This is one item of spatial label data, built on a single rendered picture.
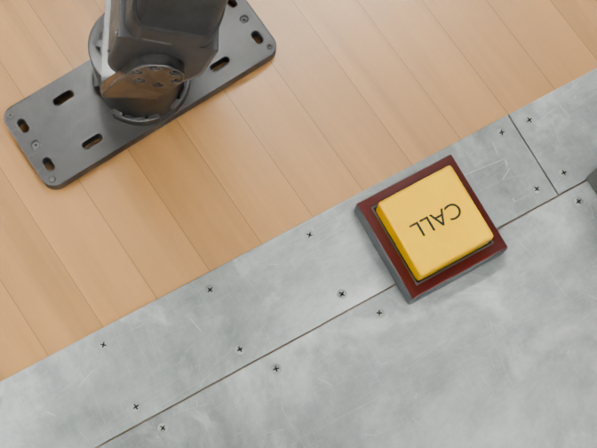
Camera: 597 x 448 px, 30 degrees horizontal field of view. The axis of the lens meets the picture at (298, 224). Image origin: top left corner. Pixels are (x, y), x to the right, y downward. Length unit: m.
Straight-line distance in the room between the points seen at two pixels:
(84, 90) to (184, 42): 0.17
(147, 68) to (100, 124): 0.13
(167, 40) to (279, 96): 0.18
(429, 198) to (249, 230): 0.13
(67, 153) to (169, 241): 0.10
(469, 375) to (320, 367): 0.11
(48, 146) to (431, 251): 0.28
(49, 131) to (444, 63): 0.30
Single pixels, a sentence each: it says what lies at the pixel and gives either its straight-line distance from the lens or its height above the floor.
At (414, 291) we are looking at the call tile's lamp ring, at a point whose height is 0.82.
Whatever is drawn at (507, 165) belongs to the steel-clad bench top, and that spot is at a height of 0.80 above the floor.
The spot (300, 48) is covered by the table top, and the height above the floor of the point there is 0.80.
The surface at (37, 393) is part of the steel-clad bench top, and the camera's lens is 0.79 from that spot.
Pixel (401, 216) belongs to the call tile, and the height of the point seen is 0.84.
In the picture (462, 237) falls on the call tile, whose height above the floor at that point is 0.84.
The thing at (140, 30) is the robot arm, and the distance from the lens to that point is 0.67.
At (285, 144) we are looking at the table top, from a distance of 0.82.
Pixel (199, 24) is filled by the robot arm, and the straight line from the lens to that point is 0.67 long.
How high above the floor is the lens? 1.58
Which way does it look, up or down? 75 degrees down
